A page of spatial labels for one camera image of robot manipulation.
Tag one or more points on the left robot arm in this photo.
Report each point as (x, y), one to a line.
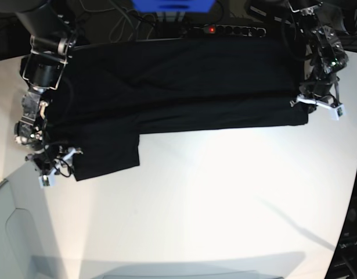
(324, 55)

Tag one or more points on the blue box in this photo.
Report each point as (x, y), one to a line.
(199, 6)

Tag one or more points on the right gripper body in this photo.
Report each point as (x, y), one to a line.
(42, 156)

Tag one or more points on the black T-shirt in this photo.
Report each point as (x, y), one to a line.
(112, 94)

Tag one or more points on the black power strip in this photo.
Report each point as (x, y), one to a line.
(227, 31)

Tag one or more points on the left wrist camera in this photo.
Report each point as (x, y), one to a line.
(337, 112)

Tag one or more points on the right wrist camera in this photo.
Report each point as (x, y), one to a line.
(46, 180)

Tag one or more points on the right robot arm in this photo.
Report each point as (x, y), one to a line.
(52, 41)

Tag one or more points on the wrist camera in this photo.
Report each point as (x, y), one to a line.
(337, 112)
(46, 180)

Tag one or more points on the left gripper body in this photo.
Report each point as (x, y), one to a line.
(318, 84)

